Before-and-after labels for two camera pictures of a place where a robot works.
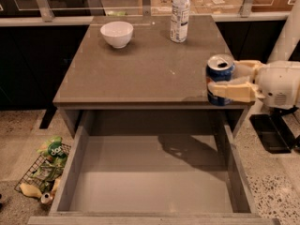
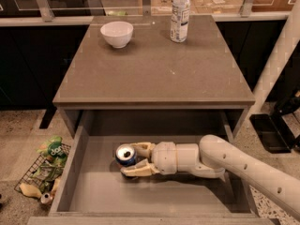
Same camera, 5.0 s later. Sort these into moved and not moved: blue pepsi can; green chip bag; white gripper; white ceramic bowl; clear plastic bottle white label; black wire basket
Moved: white gripper; blue pepsi can
Not moved: black wire basket; white ceramic bowl; clear plastic bottle white label; green chip bag
